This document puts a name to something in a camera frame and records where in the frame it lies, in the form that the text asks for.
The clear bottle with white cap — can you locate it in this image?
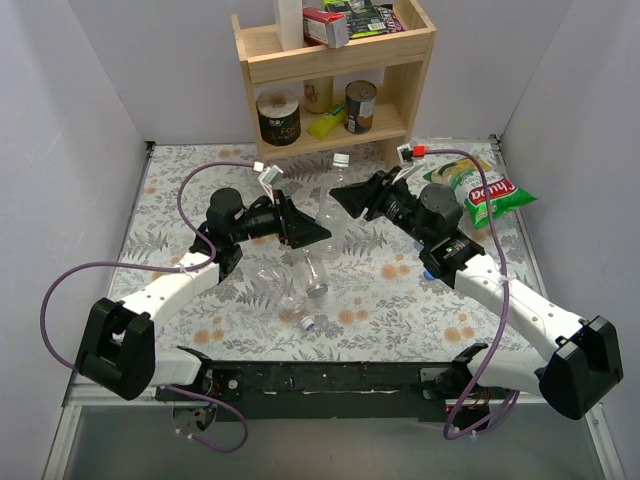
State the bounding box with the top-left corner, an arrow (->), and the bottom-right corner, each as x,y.
316,153 -> 350,260

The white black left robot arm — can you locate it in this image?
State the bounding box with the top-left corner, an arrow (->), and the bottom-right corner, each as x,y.
75,188 -> 331,400

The clear bottle with blue cap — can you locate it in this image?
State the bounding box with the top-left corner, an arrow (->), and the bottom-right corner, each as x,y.
441,166 -> 460,183

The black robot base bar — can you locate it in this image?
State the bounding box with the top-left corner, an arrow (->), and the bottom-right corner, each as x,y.
154,345 -> 516,432

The black green snack packet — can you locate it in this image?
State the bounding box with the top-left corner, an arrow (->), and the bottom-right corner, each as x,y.
323,0 -> 388,40

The white tall bottle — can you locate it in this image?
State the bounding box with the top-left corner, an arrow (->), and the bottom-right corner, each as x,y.
274,0 -> 304,51

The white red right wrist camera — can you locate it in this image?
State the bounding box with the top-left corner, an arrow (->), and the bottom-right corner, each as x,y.
392,142 -> 429,184

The black wrapped paper roll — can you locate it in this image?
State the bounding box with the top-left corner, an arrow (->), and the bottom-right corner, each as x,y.
256,89 -> 301,147

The purple snack packet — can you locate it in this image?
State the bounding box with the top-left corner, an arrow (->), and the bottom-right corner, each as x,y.
376,4 -> 405,34

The crushed clear bottle blue-white cap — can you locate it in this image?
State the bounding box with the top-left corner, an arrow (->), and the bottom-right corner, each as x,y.
256,267 -> 315,332

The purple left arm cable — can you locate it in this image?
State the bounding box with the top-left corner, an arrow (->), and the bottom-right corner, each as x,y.
39,160 -> 259,454

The cream cylindrical jar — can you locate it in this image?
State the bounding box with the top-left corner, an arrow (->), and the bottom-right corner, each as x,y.
303,76 -> 333,114

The clear bottle with silver cap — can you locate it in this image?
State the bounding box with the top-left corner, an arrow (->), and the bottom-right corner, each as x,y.
295,249 -> 329,299

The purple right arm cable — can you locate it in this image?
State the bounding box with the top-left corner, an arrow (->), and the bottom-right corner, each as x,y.
424,147 -> 521,441

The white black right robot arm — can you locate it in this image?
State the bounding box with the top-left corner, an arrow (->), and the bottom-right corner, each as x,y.
330,169 -> 623,420

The red grey carton box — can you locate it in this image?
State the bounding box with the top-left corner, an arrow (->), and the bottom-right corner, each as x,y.
302,7 -> 349,49

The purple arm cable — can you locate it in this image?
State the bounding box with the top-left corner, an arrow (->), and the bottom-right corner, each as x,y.
39,160 -> 259,454
424,147 -> 521,441

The wooden two-tier shelf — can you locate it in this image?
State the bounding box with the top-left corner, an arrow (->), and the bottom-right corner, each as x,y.
231,0 -> 436,167

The tin food can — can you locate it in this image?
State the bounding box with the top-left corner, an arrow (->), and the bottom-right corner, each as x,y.
345,80 -> 377,134

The green white chips bag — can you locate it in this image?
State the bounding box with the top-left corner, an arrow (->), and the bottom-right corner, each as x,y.
424,157 -> 536,229

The yellow green packet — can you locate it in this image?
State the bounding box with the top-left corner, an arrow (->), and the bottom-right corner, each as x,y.
308,101 -> 346,140

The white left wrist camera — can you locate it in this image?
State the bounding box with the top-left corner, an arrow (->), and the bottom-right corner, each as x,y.
252,161 -> 283,201

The floral patterned table mat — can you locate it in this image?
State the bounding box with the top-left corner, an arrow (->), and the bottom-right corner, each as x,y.
110,144 -> 499,362

